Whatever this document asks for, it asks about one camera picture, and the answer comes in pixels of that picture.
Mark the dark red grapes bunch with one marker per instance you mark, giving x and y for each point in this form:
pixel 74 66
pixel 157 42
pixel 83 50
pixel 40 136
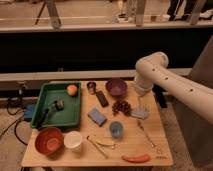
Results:
pixel 121 106

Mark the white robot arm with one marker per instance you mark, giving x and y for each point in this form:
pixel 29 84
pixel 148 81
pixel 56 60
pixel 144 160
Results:
pixel 152 69

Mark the small metal cup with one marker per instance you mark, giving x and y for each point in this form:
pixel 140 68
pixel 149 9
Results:
pixel 91 86

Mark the blue plastic cup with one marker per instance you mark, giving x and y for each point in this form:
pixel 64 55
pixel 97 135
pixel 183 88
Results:
pixel 116 129

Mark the white plastic cup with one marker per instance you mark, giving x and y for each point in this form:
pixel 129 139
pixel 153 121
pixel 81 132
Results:
pixel 73 141

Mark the purple bowl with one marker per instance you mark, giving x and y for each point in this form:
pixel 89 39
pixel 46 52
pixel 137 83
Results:
pixel 116 87

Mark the black remote bar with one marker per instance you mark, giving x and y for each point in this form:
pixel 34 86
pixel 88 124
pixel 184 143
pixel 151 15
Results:
pixel 102 99

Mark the blue sponge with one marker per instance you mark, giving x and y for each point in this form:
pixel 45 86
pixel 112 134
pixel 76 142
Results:
pixel 96 116

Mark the orange peach fruit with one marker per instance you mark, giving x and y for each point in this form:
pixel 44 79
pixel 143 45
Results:
pixel 72 89

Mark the grey folded cloth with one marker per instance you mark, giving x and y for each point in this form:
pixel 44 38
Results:
pixel 140 112

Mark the green plastic tray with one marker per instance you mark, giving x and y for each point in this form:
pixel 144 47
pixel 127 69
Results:
pixel 66 118

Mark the metal tongs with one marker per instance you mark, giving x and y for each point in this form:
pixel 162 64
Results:
pixel 100 143

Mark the red bowl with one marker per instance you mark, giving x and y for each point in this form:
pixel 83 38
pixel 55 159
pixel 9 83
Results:
pixel 49 140

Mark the blue box on floor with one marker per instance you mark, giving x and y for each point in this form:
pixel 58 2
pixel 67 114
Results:
pixel 28 113

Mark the black handled brush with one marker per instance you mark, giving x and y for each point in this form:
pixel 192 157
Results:
pixel 55 106

